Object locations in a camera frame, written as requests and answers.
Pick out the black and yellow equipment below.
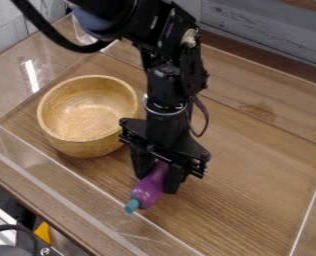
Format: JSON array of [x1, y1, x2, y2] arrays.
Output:
[[0, 208, 67, 256]]

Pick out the clear acrylic corner bracket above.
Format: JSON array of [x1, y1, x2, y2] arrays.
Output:
[[70, 14, 118, 53]]

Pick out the clear acrylic tray wall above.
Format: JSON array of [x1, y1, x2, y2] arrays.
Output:
[[0, 125, 202, 256]]

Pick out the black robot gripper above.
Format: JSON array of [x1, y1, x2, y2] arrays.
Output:
[[120, 114, 212, 194]]

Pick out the brown wooden bowl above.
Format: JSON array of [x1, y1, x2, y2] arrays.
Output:
[[37, 75, 138, 158]]

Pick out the black cable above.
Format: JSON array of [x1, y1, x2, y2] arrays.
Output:
[[186, 94, 210, 138]]

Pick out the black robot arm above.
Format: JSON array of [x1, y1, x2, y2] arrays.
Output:
[[10, 0, 210, 194]]

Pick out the purple toy eggplant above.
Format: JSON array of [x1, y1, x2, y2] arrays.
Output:
[[125, 161, 169, 213]]

